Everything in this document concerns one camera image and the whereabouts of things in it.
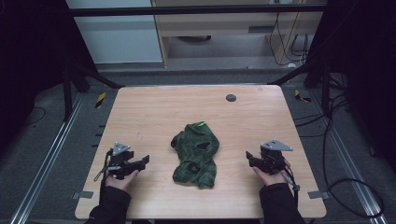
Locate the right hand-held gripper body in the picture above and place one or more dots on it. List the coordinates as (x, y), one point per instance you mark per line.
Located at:
(273, 155)

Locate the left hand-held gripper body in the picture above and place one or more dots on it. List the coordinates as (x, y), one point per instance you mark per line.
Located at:
(120, 155)

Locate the green garment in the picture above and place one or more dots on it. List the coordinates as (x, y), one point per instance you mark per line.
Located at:
(195, 155)

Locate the person's right hand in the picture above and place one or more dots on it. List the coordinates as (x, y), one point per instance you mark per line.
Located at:
(271, 179)

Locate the person's left hand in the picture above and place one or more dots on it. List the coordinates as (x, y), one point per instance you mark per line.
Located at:
(122, 182)

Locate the grey tape strip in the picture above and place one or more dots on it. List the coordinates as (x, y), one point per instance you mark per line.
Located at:
(82, 195)
(318, 195)

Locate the yellow black hazard tape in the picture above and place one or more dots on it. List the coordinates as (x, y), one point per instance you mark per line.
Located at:
(100, 100)
(301, 96)

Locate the grey table grommet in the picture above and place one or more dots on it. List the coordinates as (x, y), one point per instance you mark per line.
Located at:
(231, 98)

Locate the black metal stand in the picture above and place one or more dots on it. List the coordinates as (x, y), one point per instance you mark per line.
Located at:
(314, 74)
(77, 84)

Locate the white plug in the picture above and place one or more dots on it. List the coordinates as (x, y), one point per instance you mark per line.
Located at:
(291, 65)

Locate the white cabinet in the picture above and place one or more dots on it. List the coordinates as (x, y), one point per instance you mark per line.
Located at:
(118, 37)

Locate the black curtain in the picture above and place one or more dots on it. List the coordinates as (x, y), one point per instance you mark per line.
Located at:
(31, 56)
(367, 68)

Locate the light wooden desk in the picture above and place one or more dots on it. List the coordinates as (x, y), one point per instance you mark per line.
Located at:
(224, 25)

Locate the black horizontal bar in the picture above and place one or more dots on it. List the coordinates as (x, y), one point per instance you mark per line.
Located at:
(193, 10)

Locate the aluminium floor rail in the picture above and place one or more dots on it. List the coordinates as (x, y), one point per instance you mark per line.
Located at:
(46, 161)
(351, 165)

